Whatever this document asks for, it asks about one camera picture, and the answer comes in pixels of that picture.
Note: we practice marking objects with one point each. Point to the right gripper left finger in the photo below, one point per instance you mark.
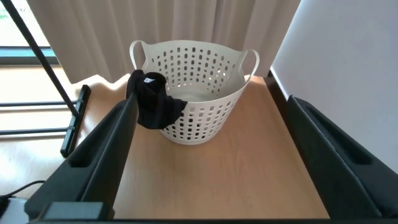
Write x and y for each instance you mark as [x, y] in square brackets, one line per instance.
[102, 161]

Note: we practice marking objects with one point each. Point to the beige curtain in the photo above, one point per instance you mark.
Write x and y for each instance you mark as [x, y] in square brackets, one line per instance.
[155, 28]

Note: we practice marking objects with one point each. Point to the black clothes rack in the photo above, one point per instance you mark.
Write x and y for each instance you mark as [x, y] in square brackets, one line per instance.
[40, 56]

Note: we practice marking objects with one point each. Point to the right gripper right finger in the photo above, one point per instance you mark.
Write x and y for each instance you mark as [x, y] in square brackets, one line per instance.
[348, 174]

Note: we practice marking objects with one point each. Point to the black garment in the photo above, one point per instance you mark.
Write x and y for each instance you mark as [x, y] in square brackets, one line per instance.
[155, 102]

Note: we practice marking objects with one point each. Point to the white laundry basket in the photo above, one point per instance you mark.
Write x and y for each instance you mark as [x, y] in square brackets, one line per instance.
[202, 124]

